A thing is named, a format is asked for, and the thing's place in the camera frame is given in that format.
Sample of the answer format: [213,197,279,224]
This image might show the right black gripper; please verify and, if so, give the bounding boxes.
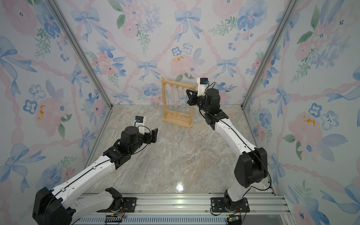
[188,88,212,115]

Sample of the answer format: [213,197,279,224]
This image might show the silver chain necklace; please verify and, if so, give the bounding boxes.
[184,89,192,112]

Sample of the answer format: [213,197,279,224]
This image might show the wooden jewelry display stand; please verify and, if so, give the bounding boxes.
[161,78,196,128]

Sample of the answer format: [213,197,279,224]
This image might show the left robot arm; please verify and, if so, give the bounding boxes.
[32,126,158,225]

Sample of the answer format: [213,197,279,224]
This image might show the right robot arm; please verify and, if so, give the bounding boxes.
[186,88,269,212]

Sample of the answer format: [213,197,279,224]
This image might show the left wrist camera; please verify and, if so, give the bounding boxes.
[134,116,145,127]

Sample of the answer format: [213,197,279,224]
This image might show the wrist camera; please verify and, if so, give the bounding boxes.
[134,116,145,127]
[196,77,209,97]

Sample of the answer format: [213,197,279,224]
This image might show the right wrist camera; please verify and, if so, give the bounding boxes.
[196,77,209,97]

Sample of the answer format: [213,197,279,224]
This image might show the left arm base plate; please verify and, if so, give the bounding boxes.
[97,197,137,213]

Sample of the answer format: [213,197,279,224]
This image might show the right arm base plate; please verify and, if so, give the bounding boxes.
[211,197,250,213]

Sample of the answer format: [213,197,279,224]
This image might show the aluminium mounting rail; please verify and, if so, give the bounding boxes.
[67,193,295,225]

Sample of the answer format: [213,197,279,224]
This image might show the right aluminium corner post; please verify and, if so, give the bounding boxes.
[241,0,298,110]

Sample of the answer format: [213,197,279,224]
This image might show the aluminium corner post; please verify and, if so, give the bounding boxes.
[45,0,113,109]
[241,0,298,110]

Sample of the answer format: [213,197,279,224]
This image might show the left aluminium corner post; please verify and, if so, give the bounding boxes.
[45,0,113,109]

